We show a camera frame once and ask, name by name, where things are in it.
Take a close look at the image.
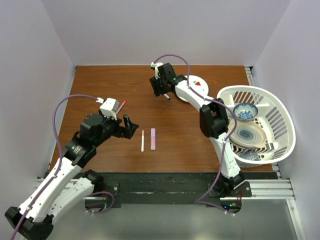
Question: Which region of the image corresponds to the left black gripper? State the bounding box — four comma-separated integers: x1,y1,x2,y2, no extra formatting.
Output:
93,111,138,147

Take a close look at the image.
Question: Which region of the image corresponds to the white pen peach tip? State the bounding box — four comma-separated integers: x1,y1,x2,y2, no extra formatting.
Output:
140,130,145,153

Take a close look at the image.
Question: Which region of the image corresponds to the pink highlighter pen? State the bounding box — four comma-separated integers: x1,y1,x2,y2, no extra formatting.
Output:
150,128,156,151

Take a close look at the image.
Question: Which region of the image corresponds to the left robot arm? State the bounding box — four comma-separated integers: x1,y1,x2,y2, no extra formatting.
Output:
5,113,139,240

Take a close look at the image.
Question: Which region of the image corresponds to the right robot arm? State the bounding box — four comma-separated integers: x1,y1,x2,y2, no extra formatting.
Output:
149,62,245,197

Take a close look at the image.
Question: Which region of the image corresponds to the pink pen red tip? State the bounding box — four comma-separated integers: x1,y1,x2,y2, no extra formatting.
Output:
117,100,127,112

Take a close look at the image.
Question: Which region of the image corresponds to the white strawberry pattern plate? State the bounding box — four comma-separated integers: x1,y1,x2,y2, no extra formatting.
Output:
175,75,209,105

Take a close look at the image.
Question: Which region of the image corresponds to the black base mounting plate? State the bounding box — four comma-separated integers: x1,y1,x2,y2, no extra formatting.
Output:
85,170,252,208

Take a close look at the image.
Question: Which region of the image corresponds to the blue white bowl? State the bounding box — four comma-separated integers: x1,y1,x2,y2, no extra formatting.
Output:
233,102,259,121

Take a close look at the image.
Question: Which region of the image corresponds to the beige plate in rack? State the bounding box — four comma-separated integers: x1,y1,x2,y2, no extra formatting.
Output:
230,121,267,149

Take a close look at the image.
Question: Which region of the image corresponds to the white plastic dish rack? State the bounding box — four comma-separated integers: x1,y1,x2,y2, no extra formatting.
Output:
217,85,296,168

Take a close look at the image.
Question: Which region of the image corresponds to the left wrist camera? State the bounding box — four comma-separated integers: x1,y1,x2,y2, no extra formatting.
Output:
99,98,119,120

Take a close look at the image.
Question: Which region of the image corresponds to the aluminium frame rail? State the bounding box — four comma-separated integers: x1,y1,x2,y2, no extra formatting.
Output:
244,66,256,87

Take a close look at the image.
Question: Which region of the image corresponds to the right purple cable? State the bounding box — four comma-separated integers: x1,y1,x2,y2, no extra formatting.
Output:
152,53,238,209

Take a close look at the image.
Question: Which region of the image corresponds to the purple cable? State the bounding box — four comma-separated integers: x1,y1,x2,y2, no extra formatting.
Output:
152,53,238,209
8,94,116,240

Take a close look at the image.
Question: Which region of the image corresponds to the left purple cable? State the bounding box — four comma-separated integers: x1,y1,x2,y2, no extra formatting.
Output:
8,94,116,240

